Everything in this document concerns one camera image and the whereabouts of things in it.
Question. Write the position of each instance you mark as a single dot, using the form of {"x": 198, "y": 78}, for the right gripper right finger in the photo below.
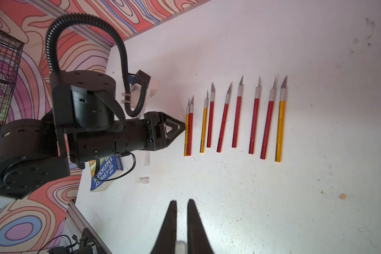
{"x": 196, "y": 236}

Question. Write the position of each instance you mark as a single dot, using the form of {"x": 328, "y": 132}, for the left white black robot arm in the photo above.
{"x": 86, "y": 123}

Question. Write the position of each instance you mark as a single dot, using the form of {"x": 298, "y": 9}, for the yellow carving knife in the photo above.
{"x": 281, "y": 118}

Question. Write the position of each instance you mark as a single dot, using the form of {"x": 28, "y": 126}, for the yellow knife group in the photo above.
{"x": 204, "y": 120}

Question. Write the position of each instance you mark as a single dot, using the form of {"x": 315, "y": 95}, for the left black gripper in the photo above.
{"x": 155, "y": 132}

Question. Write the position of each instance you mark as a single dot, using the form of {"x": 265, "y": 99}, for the blue treehouse paperback book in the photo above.
{"x": 104, "y": 169}

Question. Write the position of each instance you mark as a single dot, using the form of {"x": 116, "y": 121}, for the clear protective cap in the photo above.
{"x": 143, "y": 180}
{"x": 147, "y": 159}
{"x": 181, "y": 247}

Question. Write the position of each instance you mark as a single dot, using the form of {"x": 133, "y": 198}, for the black wire basket left wall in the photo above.
{"x": 11, "y": 50}

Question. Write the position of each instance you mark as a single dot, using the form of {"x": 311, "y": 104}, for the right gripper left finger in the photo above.
{"x": 166, "y": 240}

